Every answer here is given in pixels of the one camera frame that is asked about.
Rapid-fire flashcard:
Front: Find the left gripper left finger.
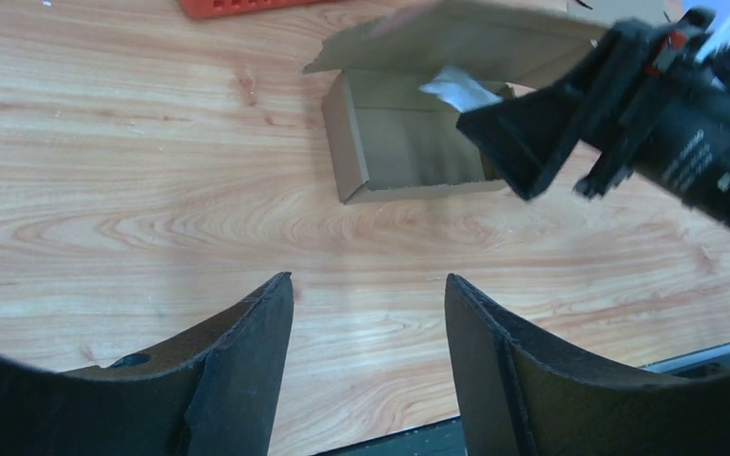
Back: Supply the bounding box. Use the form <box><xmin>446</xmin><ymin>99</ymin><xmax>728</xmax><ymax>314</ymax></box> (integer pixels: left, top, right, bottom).
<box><xmin>0</xmin><ymin>272</ymin><xmax>294</xmax><ymax>455</ymax></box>

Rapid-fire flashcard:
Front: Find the red plastic shopping basket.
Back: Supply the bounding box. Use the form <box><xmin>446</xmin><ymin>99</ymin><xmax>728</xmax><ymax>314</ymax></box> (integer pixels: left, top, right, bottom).
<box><xmin>177</xmin><ymin>0</ymin><xmax>325</xmax><ymax>19</ymax></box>

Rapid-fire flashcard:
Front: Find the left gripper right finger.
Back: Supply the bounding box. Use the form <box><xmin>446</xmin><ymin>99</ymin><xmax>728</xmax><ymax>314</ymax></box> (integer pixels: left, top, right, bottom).
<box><xmin>445</xmin><ymin>274</ymin><xmax>730</xmax><ymax>455</ymax></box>

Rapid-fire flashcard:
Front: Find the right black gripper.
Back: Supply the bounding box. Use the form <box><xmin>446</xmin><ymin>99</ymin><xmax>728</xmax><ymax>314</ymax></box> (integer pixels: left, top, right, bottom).
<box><xmin>456</xmin><ymin>8</ymin><xmax>715</xmax><ymax>200</ymax></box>

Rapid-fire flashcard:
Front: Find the small white plastic packet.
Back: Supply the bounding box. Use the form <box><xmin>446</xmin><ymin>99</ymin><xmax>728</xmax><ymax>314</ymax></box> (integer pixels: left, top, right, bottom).
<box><xmin>419</xmin><ymin>66</ymin><xmax>504</xmax><ymax>113</ymax></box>

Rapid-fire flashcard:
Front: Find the brown cardboard box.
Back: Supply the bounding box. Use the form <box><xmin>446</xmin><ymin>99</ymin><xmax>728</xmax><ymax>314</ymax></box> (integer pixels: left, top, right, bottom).
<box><xmin>304</xmin><ymin>1</ymin><xmax>607</xmax><ymax>204</ymax></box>

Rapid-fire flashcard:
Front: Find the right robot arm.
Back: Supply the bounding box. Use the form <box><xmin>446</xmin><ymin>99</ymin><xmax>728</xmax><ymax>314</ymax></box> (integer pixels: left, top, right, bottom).
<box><xmin>456</xmin><ymin>8</ymin><xmax>730</xmax><ymax>229</ymax></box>

